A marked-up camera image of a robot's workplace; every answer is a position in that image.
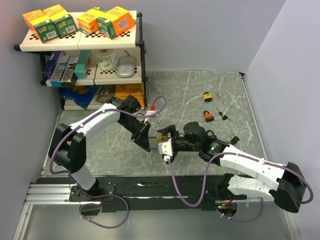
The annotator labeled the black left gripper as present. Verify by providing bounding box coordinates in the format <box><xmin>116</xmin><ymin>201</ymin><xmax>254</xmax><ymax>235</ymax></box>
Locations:
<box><xmin>117</xmin><ymin>115</ymin><xmax>151</xmax><ymax>153</ymax></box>

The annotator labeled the brass padlock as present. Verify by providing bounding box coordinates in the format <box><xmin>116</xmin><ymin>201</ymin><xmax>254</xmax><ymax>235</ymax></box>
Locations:
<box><xmin>149</xmin><ymin>134</ymin><xmax>169</xmax><ymax>144</ymax></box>

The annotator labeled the orange padlock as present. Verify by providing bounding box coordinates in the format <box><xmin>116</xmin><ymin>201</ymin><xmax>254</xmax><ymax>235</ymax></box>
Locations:
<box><xmin>203</xmin><ymin>110</ymin><xmax>215</xmax><ymax>123</ymax></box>

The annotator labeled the yellow padlock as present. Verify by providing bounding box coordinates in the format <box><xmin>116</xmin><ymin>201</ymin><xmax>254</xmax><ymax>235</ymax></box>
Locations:
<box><xmin>203</xmin><ymin>91</ymin><xmax>213</xmax><ymax>103</ymax></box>

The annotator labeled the black padlock key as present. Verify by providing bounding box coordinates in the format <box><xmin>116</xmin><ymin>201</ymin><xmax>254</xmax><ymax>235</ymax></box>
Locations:
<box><xmin>225</xmin><ymin>133</ymin><xmax>240</xmax><ymax>145</ymax></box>

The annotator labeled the black padlock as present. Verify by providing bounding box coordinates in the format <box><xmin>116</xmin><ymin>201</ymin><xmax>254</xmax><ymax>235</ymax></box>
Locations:
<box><xmin>206</xmin><ymin>130</ymin><xmax>217</xmax><ymax>139</ymax></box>

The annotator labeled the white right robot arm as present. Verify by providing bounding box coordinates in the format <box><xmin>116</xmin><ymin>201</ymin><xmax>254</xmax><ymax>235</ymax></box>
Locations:
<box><xmin>157</xmin><ymin>121</ymin><xmax>307</xmax><ymax>213</ymax></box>

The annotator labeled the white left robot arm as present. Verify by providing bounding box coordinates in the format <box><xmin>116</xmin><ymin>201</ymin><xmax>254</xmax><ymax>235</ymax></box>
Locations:
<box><xmin>48</xmin><ymin>95</ymin><xmax>151</xmax><ymax>201</ymax></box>

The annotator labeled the orange honey dijon bag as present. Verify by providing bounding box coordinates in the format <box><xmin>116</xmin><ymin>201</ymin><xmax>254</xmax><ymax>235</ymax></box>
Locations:
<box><xmin>114</xmin><ymin>83</ymin><xmax>145</xmax><ymax>109</ymax></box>

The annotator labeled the olive brown snack bag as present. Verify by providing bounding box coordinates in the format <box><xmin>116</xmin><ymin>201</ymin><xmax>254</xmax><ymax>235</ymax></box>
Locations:
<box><xmin>95</xmin><ymin>84</ymin><xmax>116</xmax><ymax>104</ymax></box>

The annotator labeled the silver mesh pouch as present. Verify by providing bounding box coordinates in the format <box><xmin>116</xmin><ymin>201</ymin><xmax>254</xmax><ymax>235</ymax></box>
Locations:
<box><xmin>116</xmin><ymin>50</ymin><xmax>136</xmax><ymax>78</ymax></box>

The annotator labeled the beige three-tier shelf rack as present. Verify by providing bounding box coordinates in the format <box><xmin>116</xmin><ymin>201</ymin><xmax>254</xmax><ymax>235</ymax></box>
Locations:
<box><xmin>14</xmin><ymin>10</ymin><xmax>148</xmax><ymax>105</ymax></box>

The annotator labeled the paper towel roll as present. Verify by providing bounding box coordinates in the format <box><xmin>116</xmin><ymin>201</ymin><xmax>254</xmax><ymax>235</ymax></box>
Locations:
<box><xmin>95</xmin><ymin>49</ymin><xmax>118</xmax><ymax>72</ymax></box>

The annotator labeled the grey black box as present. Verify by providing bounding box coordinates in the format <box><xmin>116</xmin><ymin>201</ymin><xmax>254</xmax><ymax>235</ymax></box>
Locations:
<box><xmin>60</xmin><ymin>56</ymin><xmax>79</xmax><ymax>88</ymax></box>

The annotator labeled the white grey box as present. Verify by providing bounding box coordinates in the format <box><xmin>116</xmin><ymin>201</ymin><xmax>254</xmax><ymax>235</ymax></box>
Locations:
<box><xmin>49</xmin><ymin>55</ymin><xmax>70</xmax><ymax>88</ymax></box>

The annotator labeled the purple box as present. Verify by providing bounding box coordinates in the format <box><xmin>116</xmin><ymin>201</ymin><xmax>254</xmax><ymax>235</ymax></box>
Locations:
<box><xmin>42</xmin><ymin>51</ymin><xmax>64</xmax><ymax>79</ymax></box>

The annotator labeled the orange green sponge box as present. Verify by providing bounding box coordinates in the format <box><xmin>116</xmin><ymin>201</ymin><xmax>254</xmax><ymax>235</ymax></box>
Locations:
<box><xmin>22</xmin><ymin>9</ymin><xmax>60</xmax><ymax>44</ymax></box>
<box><xmin>43</xmin><ymin>4</ymin><xmax>78</xmax><ymax>38</ymax></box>
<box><xmin>96</xmin><ymin>6</ymin><xmax>136</xmax><ymax>39</ymax></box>

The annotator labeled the yellow orange sponge pack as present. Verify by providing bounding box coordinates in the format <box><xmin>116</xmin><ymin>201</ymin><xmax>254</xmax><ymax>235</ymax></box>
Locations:
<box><xmin>76</xmin><ymin>6</ymin><xmax>107</xmax><ymax>35</ymax></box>

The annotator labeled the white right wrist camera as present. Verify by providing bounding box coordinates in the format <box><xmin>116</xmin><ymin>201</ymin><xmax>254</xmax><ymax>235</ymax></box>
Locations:
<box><xmin>157</xmin><ymin>138</ymin><xmax>174</xmax><ymax>164</ymax></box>

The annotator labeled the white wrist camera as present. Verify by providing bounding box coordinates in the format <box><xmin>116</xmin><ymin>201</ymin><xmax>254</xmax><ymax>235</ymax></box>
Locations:
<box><xmin>157</xmin><ymin>138</ymin><xmax>174</xmax><ymax>164</ymax></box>
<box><xmin>145</xmin><ymin>105</ymin><xmax>158</xmax><ymax>118</ymax></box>

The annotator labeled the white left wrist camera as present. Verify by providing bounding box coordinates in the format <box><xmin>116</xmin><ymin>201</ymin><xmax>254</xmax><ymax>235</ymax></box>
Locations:
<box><xmin>145</xmin><ymin>105</ymin><xmax>158</xmax><ymax>118</ymax></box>

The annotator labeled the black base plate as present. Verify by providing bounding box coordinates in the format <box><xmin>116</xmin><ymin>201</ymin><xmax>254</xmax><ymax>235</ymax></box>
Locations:
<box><xmin>37</xmin><ymin>174</ymin><xmax>276</xmax><ymax>213</ymax></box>

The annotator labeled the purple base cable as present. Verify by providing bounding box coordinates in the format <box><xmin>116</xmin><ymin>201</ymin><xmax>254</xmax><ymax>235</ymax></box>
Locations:
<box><xmin>79</xmin><ymin>194</ymin><xmax>131</xmax><ymax>230</ymax></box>

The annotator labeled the aluminium rail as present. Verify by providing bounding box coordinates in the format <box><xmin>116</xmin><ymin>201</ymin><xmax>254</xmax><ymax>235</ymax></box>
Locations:
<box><xmin>23</xmin><ymin>181</ymin><xmax>292</xmax><ymax>204</ymax></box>

